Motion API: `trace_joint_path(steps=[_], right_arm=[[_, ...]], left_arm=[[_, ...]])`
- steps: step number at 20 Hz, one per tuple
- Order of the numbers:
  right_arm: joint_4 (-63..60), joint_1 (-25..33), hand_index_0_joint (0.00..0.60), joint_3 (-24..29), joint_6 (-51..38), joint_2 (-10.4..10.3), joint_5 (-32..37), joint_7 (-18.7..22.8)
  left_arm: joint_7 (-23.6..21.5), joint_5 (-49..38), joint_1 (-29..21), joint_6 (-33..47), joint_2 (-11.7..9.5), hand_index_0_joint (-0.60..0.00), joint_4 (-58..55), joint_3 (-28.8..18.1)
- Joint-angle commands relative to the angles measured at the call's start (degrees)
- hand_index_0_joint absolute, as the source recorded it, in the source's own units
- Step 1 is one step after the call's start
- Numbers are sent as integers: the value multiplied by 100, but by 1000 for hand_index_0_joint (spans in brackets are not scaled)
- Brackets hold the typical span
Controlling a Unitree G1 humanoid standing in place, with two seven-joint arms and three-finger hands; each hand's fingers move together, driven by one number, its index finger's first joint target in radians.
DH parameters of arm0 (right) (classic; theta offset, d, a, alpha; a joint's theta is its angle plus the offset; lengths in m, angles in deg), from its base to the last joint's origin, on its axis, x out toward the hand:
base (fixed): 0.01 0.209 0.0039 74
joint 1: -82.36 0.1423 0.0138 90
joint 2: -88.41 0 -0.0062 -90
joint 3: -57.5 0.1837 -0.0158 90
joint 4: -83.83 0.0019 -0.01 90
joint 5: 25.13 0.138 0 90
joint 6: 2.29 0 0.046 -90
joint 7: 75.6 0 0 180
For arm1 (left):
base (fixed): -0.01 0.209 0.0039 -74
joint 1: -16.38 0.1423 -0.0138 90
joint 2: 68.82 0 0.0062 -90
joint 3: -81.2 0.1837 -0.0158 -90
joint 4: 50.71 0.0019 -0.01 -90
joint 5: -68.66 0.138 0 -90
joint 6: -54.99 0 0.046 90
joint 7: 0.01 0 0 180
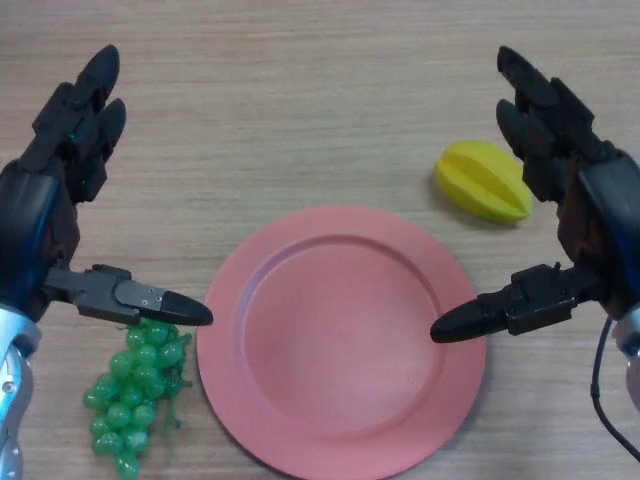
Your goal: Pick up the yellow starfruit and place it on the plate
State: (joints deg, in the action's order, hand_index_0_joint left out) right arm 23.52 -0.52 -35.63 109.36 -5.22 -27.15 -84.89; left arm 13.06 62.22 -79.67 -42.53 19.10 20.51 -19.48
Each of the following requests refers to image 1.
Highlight pink round plate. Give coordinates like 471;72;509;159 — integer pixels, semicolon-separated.
196;206;488;467

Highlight yellow starfruit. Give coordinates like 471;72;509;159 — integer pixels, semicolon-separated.
432;140;533;228

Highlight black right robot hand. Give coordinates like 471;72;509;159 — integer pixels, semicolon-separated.
429;45;640;345

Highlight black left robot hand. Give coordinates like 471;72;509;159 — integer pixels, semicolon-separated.
0;43;215;329

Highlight green grape bunch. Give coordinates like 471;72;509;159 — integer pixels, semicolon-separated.
82;319;195;480

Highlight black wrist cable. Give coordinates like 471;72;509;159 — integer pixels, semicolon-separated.
589;313;640;466

